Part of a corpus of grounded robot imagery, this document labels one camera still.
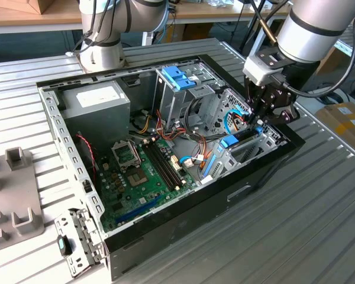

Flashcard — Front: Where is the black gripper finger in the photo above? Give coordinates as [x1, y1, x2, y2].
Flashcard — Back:
[244, 76, 267, 130]
[256, 88, 301, 127]

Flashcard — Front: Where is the orange red power wire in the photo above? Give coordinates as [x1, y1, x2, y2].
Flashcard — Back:
[198, 114, 251, 170]

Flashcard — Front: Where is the hard disk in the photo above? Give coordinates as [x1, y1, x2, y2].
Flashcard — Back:
[204, 125, 263, 178]

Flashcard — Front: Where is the grey metal disk bay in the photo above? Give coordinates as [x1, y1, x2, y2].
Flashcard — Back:
[201, 124, 288, 181]

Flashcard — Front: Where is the brown cardboard sheet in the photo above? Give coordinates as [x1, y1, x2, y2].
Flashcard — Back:
[315, 47, 337, 75]

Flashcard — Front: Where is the labelled cardboard box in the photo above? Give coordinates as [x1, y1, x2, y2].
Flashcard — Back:
[315, 102, 355, 160]

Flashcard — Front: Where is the metal slat shelf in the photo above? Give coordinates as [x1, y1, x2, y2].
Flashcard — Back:
[334, 25, 355, 65]

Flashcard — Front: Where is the black tripod pole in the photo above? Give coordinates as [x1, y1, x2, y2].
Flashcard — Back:
[239, 0, 267, 53]

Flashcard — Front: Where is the blue drive cage latch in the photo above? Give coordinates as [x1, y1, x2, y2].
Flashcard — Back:
[162, 66, 198, 92]

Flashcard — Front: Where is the grey metal drive cage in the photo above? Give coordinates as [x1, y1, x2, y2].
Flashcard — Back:
[152, 63, 225, 135]

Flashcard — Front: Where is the cream board connector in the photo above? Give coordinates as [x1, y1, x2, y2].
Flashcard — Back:
[170, 155, 183, 173]

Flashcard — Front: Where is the black RAM slot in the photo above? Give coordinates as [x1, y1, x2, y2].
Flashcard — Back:
[150, 141, 185, 186]
[142, 143, 176, 192]

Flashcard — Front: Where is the metal socket cover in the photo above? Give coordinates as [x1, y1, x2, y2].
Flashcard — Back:
[111, 141, 143, 174]

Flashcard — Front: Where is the open black PC case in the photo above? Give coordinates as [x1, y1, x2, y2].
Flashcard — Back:
[36, 54, 306, 282]

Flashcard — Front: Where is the grey power supply unit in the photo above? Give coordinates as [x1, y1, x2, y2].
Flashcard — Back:
[60, 80, 131, 151]

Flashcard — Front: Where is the blue expansion slot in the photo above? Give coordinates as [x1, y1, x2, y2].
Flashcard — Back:
[115, 193, 163, 225]

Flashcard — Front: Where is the green motherboard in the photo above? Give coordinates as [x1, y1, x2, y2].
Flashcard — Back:
[96, 137, 198, 233]

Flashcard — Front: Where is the brown wooden box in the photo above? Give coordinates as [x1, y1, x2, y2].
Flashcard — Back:
[0, 0, 56, 15]

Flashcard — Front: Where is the black teal latch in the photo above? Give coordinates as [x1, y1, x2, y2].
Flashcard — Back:
[56, 235, 73, 257]

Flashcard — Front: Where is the grey parts rack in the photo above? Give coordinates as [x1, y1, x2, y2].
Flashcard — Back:
[0, 147, 46, 255]

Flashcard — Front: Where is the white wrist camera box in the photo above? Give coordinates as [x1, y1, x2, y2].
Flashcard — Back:
[242, 49, 296, 87]

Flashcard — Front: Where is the blue flat data wire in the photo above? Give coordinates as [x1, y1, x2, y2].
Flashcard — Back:
[224, 103, 253, 134]
[179, 156, 209, 167]

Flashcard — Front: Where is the black cable coil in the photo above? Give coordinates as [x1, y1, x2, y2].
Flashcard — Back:
[321, 91, 346, 105]

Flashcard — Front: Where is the multicolour wire bundle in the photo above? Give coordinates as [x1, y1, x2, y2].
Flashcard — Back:
[155, 109, 217, 154]

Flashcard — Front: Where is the yellow orange wire bundle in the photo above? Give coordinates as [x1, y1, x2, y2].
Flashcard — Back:
[138, 114, 152, 134]

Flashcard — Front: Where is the red black twisted wire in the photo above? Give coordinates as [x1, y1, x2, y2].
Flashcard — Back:
[76, 133, 98, 181]

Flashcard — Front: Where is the metal card retention bracket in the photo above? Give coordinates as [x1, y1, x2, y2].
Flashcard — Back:
[53, 208, 107, 279]

